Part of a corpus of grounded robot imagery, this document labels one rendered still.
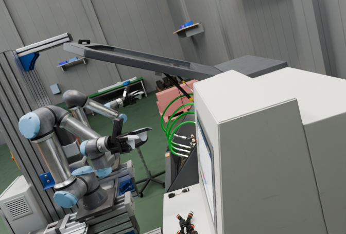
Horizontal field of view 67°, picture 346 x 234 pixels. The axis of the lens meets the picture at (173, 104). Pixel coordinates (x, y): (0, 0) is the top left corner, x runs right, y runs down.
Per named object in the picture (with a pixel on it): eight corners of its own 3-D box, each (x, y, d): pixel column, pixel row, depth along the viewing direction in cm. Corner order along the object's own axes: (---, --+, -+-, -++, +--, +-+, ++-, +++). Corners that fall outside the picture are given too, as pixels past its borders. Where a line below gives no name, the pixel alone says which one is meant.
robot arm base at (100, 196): (81, 213, 151) (74, 199, 148) (86, 199, 165) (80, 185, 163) (106, 204, 152) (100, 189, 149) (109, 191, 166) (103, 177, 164)
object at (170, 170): (171, 168, 222) (165, 151, 219) (176, 166, 222) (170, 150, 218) (173, 216, 162) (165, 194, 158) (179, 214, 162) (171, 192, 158)
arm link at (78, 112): (90, 157, 206) (62, 92, 194) (86, 154, 219) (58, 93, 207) (105, 150, 212) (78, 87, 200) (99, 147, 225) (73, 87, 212)
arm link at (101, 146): (104, 135, 129) (94, 140, 121) (111, 133, 127) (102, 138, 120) (108, 149, 130) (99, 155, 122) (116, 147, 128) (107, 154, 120)
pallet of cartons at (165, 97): (160, 114, 714) (152, 91, 698) (200, 100, 719) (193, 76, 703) (162, 123, 633) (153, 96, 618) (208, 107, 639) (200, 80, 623)
